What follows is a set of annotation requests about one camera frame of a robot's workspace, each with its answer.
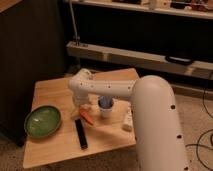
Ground metal pole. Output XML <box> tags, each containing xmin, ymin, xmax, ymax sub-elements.
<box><xmin>68</xmin><ymin>0</ymin><xmax>80</xmax><ymax>46</ymax></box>

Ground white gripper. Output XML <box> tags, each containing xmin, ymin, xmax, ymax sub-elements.
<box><xmin>71</xmin><ymin>94</ymin><xmax>90</xmax><ymax>117</ymax></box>

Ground black rectangular bar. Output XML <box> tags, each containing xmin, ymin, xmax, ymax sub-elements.
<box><xmin>75</xmin><ymin>119</ymin><xmax>88</xmax><ymax>150</ymax></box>

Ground white cup with blue item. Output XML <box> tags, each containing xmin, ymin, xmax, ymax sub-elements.
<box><xmin>98</xmin><ymin>96</ymin><xmax>114</xmax><ymax>118</ymax></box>

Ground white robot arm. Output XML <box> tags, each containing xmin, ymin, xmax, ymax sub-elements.
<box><xmin>68</xmin><ymin>69</ymin><xmax>190</xmax><ymax>171</ymax></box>

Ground white small bottle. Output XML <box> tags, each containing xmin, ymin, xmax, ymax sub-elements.
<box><xmin>122</xmin><ymin>107</ymin><xmax>133</xmax><ymax>132</ymax></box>

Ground green ceramic bowl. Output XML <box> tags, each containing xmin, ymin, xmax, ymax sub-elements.
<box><xmin>24</xmin><ymin>105</ymin><xmax>61</xmax><ymax>138</ymax></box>

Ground wooden table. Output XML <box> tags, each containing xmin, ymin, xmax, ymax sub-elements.
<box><xmin>23</xmin><ymin>77</ymin><xmax>135</xmax><ymax>169</ymax></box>

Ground black handle on shelf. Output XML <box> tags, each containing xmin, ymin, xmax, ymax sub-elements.
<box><xmin>165</xmin><ymin>56</ymin><xmax>194</xmax><ymax>66</ymax></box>

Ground upper wooden shelf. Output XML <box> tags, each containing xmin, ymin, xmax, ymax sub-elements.
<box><xmin>63</xmin><ymin>0</ymin><xmax>213</xmax><ymax>20</ymax></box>

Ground black cable on floor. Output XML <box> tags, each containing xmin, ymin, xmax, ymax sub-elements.
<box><xmin>185</xmin><ymin>71</ymin><xmax>213</xmax><ymax>171</ymax></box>

